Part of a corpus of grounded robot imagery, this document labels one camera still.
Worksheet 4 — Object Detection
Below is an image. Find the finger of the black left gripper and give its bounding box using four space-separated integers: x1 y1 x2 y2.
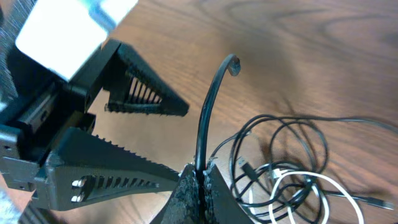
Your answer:
32 128 179 211
103 44 189 116

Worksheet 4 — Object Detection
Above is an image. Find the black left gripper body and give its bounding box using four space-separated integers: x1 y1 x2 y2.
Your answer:
1 40 121 192

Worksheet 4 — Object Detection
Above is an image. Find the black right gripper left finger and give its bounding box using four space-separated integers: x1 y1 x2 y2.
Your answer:
150 164 199 224

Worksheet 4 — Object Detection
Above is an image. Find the white usb cable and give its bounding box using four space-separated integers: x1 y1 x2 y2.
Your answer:
247 167 365 224

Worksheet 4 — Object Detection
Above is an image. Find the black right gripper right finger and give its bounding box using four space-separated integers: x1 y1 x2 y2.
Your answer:
203 162 253 224

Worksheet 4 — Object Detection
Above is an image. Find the black usb cable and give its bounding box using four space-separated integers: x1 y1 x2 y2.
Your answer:
195 54 396 224

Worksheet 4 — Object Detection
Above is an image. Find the thin black cable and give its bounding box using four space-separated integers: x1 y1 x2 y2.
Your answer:
210 114 398 218

